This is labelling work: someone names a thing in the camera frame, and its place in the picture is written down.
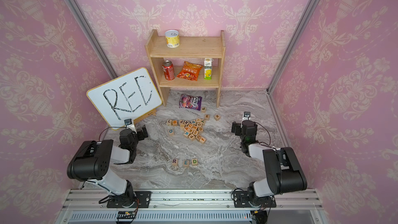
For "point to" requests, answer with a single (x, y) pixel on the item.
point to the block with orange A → (186, 128)
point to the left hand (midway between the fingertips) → (138, 127)
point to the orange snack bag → (189, 71)
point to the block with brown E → (207, 117)
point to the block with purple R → (174, 162)
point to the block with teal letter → (171, 132)
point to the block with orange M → (194, 127)
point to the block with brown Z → (195, 132)
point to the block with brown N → (217, 117)
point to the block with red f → (202, 140)
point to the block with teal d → (194, 122)
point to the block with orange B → (174, 123)
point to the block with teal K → (186, 134)
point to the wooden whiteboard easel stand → (153, 111)
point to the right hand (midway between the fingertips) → (244, 122)
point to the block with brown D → (200, 129)
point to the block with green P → (203, 110)
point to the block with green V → (203, 122)
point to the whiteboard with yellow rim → (127, 97)
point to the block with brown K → (190, 130)
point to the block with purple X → (186, 123)
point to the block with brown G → (199, 125)
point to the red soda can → (169, 71)
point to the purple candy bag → (190, 102)
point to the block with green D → (195, 162)
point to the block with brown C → (198, 137)
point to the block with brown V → (198, 120)
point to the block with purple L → (169, 122)
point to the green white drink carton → (208, 68)
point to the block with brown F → (192, 137)
